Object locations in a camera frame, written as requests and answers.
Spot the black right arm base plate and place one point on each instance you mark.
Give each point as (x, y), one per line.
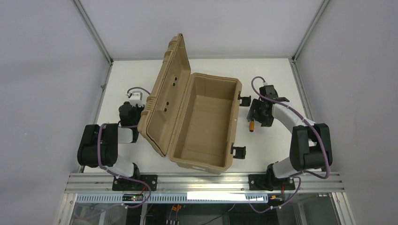
(269, 183)

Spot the aluminium frame post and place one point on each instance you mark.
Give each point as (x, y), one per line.
(320, 11)
(92, 30)

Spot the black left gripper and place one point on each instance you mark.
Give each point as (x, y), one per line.
(140, 108)

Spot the orange black screwdriver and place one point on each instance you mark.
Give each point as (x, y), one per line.
(251, 126)

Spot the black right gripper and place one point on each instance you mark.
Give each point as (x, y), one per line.
(259, 110)

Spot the black upper box latch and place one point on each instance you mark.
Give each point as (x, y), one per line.
(244, 101)

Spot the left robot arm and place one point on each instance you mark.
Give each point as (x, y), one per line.
(99, 144)

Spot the grey slotted cable duct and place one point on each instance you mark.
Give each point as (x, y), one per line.
(189, 197)

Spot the black box latch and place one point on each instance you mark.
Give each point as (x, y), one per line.
(244, 101)
(238, 152)

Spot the tan plastic tool box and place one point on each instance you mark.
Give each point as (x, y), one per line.
(191, 118)

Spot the aluminium front rail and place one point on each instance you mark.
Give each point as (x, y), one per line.
(102, 183)

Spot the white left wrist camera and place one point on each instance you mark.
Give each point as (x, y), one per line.
(135, 98)

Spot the small green circuit board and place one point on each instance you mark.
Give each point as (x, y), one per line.
(132, 197)

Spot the aluminium left frame post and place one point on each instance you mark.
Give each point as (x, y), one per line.
(92, 30)

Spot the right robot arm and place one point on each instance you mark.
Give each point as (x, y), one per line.
(310, 146)

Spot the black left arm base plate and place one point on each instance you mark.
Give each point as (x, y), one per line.
(120, 184)

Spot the aluminium right frame post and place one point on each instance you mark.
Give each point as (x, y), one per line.
(320, 11)

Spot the black lower box latch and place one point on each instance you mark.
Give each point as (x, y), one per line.
(238, 152)

